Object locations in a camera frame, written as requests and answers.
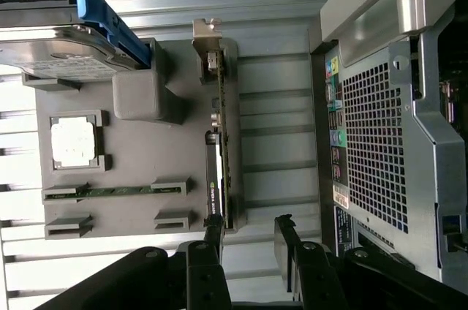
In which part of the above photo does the green RAM stick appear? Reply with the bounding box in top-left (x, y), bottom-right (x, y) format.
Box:
top-left (43, 185), bottom-right (184, 200)

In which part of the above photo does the grey plastic parts rack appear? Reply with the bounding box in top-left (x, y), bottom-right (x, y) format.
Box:
top-left (21, 37), bottom-right (242, 241)

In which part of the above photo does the open black PC case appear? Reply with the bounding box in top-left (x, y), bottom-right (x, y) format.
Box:
top-left (309, 0), bottom-right (468, 289)

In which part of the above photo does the silver CPU chip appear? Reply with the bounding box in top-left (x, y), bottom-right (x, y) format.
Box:
top-left (50, 121), bottom-right (99, 168)

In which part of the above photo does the hard disk with blue carrier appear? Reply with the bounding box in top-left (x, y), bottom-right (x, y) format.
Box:
top-left (0, 0), bottom-right (151, 80)

